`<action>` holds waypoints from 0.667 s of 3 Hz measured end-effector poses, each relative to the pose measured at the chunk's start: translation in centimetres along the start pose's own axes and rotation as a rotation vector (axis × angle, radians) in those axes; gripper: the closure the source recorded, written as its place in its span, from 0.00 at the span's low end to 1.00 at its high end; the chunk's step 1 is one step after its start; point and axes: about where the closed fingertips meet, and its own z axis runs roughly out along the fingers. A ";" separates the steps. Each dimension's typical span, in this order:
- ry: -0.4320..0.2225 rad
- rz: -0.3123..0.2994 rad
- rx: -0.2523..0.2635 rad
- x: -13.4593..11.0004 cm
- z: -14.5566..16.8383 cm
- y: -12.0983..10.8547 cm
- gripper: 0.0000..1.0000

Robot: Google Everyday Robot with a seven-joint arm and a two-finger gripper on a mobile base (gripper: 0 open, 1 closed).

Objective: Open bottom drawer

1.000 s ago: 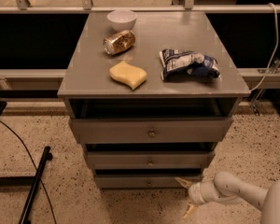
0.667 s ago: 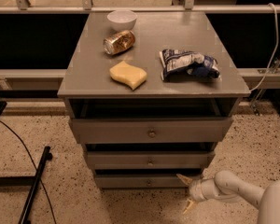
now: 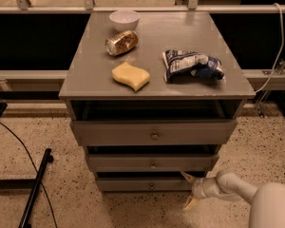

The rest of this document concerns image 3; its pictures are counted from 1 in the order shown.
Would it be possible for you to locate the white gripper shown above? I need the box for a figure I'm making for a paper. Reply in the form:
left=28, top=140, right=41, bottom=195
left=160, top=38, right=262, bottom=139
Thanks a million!
left=180, top=171, right=221, bottom=211

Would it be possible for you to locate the grey bottom drawer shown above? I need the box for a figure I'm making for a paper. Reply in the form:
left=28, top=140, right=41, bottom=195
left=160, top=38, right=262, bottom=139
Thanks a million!
left=96, top=178, right=192, bottom=192

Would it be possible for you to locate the grey drawer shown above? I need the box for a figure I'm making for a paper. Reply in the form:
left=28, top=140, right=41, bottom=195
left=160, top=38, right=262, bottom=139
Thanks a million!
left=96, top=178, right=192, bottom=192
left=71, top=120, right=237, bottom=146
left=87, top=154, right=219, bottom=172

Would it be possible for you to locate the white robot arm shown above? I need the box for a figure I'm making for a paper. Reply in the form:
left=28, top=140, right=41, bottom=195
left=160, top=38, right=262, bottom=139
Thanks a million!
left=181, top=170, right=285, bottom=228

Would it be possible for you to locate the grey middle drawer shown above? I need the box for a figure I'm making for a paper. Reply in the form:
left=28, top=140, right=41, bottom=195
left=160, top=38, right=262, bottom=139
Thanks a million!
left=87, top=154, right=219, bottom=172

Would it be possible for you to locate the grey drawer cabinet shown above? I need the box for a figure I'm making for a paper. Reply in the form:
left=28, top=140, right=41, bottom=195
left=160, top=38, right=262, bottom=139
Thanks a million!
left=59, top=11, right=255, bottom=180

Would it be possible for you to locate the grey top drawer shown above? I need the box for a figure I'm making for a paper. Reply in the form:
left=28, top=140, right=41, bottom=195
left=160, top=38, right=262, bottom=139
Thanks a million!
left=71, top=120, right=237, bottom=146

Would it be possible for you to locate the blue white chip bag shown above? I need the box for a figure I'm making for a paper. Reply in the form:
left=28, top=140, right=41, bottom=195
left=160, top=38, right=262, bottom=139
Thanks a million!
left=162, top=49, right=225, bottom=82

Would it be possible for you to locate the yellow sponge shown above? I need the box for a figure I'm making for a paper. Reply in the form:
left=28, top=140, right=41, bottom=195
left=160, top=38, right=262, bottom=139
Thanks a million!
left=112, top=62, right=150, bottom=92

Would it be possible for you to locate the black stand leg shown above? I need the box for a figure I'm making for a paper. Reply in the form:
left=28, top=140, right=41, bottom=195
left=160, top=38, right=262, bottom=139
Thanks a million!
left=0, top=148, right=53, bottom=228

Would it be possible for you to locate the golden soda can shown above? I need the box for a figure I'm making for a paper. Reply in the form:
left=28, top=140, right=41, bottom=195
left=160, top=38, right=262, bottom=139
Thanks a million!
left=105, top=30, right=138, bottom=56

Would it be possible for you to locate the white bowl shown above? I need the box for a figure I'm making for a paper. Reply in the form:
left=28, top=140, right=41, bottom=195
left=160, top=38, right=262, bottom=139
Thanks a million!
left=109, top=10, right=141, bottom=32

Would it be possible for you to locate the white cable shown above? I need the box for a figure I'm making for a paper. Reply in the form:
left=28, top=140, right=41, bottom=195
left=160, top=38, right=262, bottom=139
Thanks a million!
left=254, top=2, right=285, bottom=94

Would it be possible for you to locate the black cable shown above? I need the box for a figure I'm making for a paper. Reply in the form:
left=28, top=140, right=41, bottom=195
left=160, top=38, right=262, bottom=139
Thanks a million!
left=0, top=121, right=59, bottom=228

